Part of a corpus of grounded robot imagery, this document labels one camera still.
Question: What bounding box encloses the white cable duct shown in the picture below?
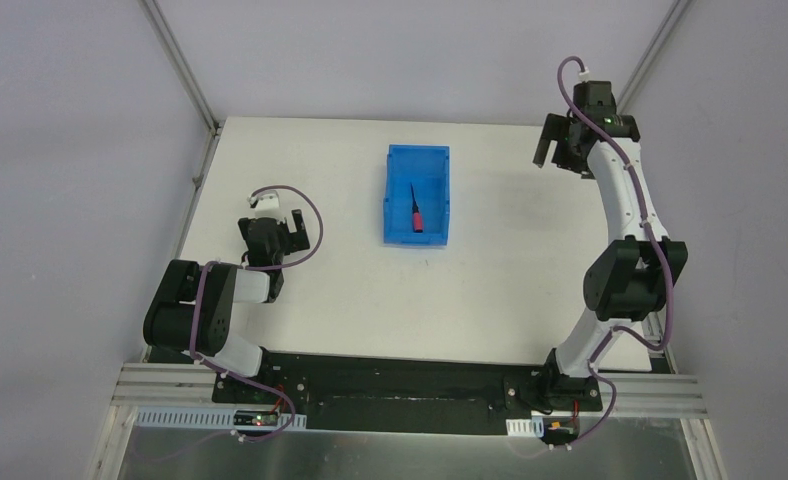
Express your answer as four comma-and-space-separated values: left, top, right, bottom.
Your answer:
134, 407, 307, 432
505, 416, 545, 438

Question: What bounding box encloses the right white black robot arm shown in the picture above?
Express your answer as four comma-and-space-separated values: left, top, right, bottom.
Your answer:
533, 81, 688, 410

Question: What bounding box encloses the left aluminium corner post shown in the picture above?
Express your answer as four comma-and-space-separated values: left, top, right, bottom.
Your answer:
139, 0, 221, 136

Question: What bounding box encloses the right aluminium corner post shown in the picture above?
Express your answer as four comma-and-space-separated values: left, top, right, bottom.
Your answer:
617, 0, 694, 113

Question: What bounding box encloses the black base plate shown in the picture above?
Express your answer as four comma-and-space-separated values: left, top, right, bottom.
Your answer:
212, 352, 603, 435

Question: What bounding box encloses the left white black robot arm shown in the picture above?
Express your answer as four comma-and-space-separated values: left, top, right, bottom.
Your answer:
143, 209, 311, 377

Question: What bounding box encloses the red handled screwdriver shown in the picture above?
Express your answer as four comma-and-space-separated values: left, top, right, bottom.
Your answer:
410, 184, 425, 233

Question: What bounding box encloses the left white cable duct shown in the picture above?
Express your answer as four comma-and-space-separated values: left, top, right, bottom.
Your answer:
134, 407, 307, 432

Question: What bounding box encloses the aluminium front rail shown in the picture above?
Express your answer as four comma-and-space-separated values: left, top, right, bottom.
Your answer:
111, 363, 708, 419

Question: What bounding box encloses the white camera on left wrist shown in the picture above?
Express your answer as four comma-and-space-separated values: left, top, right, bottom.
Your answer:
248, 189, 282, 219

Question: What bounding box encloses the aluminium corner post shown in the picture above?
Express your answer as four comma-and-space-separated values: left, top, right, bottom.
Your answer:
139, 0, 221, 136
617, 0, 694, 113

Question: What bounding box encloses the blue plastic bin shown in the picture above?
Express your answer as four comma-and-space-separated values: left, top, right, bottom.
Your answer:
383, 144, 451, 247

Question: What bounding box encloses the right white cable duct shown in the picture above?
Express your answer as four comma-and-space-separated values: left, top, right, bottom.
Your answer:
505, 416, 545, 438

